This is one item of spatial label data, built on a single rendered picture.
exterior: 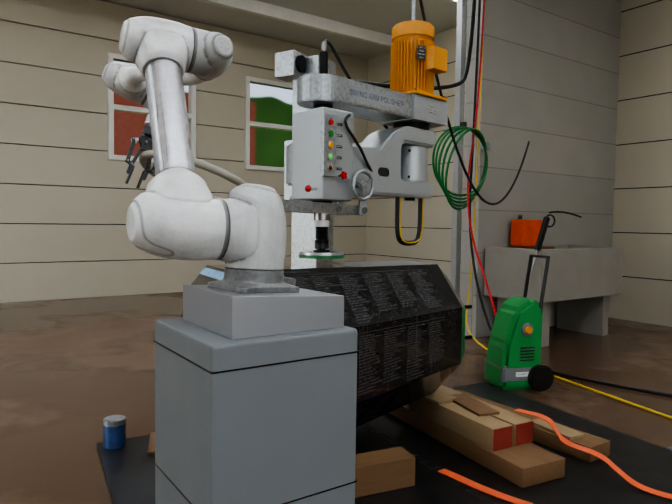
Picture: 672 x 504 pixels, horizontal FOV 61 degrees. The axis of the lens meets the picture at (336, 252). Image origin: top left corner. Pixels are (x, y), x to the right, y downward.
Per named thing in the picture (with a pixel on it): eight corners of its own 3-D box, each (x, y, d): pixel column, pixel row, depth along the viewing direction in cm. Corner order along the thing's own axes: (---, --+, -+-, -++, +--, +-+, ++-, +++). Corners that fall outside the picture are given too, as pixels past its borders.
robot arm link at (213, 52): (222, 48, 186) (180, 38, 179) (243, 27, 170) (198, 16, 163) (221, 87, 185) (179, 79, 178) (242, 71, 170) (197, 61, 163)
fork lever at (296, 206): (342, 215, 298) (343, 205, 297) (370, 215, 284) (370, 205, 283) (229, 209, 250) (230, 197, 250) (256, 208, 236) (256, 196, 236)
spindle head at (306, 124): (344, 208, 300) (345, 121, 298) (375, 207, 284) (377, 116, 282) (291, 206, 275) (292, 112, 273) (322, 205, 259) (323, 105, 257)
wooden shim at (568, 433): (528, 423, 285) (528, 420, 285) (542, 420, 290) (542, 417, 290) (570, 440, 263) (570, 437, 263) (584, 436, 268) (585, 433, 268)
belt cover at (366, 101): (412, 136, 338) (413, 108, 337) (448, 132, 320) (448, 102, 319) (285, 113, 272) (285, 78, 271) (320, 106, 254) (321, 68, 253)
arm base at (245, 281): (313, 292, 153) (314, 271, 153) (241, 293, 138) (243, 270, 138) (274, 286, 167) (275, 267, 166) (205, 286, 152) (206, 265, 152)
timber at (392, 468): (348, 499, 218) (348, 469, 218) (335, 486, 229) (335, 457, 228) (415, 485, 231) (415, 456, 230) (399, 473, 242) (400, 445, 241)
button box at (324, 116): (332, 177, 264) (333, 115, 263) (336, 177, 262) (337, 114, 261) (319, 176, 259) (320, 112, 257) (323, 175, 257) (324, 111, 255)
